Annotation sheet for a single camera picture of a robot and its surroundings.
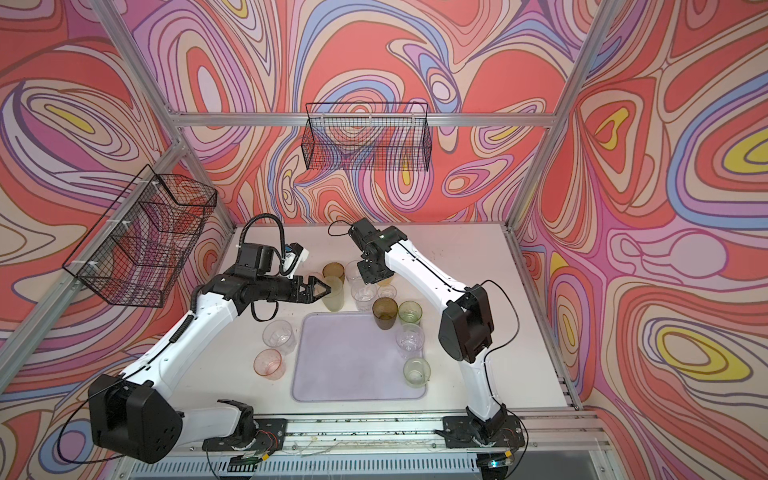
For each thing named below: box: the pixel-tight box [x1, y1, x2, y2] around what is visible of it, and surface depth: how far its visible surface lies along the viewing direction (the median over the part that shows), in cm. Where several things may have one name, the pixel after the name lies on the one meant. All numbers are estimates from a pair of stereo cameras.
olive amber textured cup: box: [372, 297, 399, 331], surface depth 92 cm
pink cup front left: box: [253, 348, 286, 381], surface depth 83 cm
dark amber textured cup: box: [322, 262, 345, 285], surface depth 100 cm
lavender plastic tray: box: [292, 312, 427, 402], surface depth 86 cm
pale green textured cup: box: [403, 357, 431, 388], surface depth 82 cm
